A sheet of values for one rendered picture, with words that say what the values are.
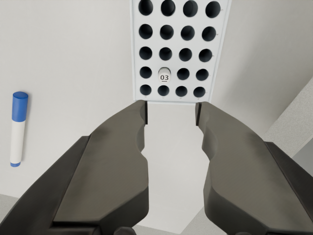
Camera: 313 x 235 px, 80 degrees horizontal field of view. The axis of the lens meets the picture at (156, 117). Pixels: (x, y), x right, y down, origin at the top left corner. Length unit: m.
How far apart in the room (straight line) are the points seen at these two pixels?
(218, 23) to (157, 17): 0.05
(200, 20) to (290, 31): 0.11
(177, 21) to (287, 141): 1.36
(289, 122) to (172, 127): 1.18
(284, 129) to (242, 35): 1.21
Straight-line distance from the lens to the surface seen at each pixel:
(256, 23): 0.24
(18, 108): 0.30
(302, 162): 0.22
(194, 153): 0.30
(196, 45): 0.19
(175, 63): 0.19
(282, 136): 1.45
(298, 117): 1.41
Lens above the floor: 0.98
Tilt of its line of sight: 58 degrees down
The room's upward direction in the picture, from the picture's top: 177 degrees counter-clockwise
